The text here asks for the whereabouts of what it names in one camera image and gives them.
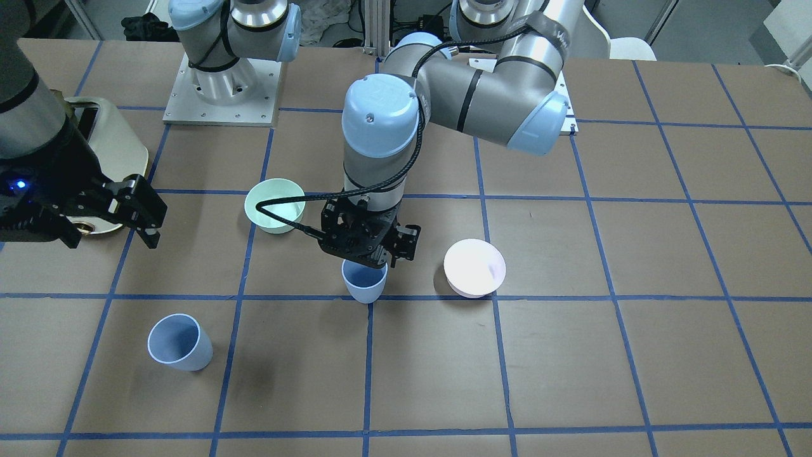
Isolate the white chair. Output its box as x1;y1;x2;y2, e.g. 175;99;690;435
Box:
588;15;657;62

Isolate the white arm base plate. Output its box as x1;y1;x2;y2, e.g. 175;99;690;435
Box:
162;56;285;128

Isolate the light blue cup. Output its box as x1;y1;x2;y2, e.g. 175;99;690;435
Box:
146;314;214;371

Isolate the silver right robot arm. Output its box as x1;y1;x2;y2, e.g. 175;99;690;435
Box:
1;1;167;249

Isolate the pink bowl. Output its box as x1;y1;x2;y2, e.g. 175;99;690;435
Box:
443;238;507;298

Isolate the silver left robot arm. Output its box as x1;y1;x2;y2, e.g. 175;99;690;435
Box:
308;1;585;268

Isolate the mint green bowl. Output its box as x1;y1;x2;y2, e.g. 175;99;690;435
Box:
244;178;305;234

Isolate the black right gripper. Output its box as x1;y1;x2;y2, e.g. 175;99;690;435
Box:
1;124;167;249

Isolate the cream tray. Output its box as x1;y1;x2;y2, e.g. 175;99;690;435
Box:
57;96;150;241

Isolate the darker blue cup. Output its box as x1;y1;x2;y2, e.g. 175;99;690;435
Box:
341;260;389;304

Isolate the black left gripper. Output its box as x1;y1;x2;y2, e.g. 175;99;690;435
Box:
318;197;422;267

